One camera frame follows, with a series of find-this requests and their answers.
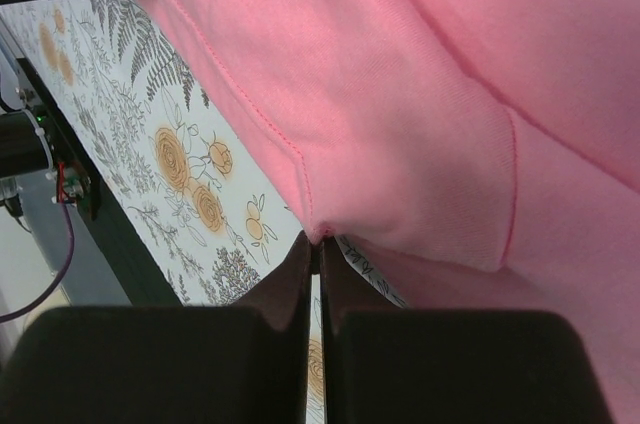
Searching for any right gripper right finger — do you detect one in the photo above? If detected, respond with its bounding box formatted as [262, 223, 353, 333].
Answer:
[319, 239, 612, 423]

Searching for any pink t shirt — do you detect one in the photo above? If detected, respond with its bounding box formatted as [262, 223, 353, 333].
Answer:
[137, 0, 639, 423]

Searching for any floral table mat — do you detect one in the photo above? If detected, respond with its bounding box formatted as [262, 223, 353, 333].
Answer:
[0, 0, 411, 424]

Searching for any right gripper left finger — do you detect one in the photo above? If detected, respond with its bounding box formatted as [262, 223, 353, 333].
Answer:
[1, 236, 312, 423]

